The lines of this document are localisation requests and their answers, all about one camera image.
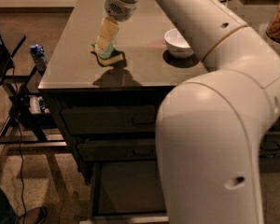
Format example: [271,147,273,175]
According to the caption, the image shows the dark trouser leg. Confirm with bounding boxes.
[0,170,18,224]

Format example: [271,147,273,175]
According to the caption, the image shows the green and yellow sponge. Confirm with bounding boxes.
[91,43,124,66]

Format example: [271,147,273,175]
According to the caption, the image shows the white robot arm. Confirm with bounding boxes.
[105,0,280,224]

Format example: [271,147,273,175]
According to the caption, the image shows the brown shoe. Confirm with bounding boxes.
[17,207,47,224]

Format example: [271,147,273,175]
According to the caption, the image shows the middle left drawer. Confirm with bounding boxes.
[77,139,156,161]

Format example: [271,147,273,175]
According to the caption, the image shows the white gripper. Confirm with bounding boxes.
[95,0,137,54]

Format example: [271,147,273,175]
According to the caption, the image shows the top left drawer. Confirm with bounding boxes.
[62,105,156,134]

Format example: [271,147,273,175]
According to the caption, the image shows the plastic water bottle blue cap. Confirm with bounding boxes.
[29,45,49,72]

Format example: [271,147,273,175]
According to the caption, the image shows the open bottom left drawer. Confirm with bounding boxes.
[79,160,169,224]

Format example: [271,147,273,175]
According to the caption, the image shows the white bowl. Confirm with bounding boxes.
[164,28,194,59]

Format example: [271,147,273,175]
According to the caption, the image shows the middle right drawer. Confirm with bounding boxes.
[259,132,280,158]

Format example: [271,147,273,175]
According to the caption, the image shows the black cable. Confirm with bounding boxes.
[8,56,31,224]

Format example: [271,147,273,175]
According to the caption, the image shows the black side table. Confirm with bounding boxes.
[0,32,63,146]

